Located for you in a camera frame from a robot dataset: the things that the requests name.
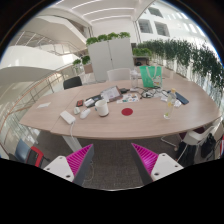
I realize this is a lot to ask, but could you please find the white computer mouse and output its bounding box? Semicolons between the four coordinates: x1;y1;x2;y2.
80;108;91;119

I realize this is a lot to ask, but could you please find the open notebook on table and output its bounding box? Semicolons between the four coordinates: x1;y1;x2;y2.
101;86;122;102

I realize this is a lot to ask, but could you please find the black office chair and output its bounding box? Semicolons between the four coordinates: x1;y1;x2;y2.
63;76;82;89

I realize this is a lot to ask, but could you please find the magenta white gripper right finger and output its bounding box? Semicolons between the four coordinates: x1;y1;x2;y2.
131;143;182;185

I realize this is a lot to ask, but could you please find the wooden oval table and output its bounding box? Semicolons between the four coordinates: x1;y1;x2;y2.
20;79;221;151

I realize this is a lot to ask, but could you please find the white chair behind table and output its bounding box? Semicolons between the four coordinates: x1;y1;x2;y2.
107;68;130;81

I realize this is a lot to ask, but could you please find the red round coaster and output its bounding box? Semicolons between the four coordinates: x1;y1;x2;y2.
121;108;133;116

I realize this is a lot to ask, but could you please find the white paper sheet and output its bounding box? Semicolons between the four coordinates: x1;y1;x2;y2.
37;102;51;108

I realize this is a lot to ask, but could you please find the white chair right side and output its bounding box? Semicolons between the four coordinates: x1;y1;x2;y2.
161;117;223;153

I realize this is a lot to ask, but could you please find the white tall cabinet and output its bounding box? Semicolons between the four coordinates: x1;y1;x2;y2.
88;38;134;81

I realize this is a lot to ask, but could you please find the dark blue phone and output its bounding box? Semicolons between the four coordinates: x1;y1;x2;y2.
176;92;189;105

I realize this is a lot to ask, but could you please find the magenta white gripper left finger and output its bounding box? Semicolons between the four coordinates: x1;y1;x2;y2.
44;144;94;186

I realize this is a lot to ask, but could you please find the green tote bag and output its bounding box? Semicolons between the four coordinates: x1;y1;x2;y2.
140;66;162;88

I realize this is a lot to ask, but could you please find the white power adapter box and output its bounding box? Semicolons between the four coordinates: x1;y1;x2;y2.
60;111;76;124

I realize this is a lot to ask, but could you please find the clear plastic water bottle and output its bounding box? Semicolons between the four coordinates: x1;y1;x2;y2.
164;88;176;119

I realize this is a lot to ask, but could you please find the white ceramic mug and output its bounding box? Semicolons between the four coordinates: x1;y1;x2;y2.
95;100;109;117

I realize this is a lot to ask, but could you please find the red blue chair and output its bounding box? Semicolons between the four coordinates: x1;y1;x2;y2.
15;139;44;167

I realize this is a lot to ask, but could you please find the black backpack on floor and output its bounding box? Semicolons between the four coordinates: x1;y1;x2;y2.
201;134;216;158

